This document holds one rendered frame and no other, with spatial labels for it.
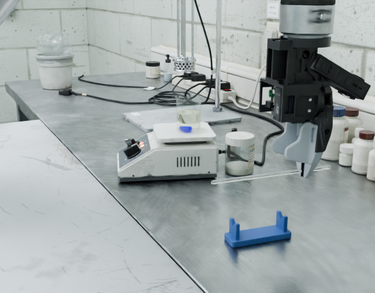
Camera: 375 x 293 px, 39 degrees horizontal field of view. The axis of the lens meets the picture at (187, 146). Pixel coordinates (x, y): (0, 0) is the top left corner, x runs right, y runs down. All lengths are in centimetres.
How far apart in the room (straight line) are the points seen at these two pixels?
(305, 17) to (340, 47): 71
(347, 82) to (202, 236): 32
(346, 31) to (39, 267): 97
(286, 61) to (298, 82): 4
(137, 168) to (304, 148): 38
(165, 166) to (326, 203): 31
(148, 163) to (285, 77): 39
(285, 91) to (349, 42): 70
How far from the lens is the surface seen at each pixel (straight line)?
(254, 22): 177
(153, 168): 105
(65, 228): 89
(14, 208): 99
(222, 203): 97
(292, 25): 76
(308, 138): 80
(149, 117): 154
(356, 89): 83
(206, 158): 106
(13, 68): 346
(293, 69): 77
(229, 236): 83
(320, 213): 95
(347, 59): 143
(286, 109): 77
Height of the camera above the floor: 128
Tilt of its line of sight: 17 degrees down
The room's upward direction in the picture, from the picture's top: straight up
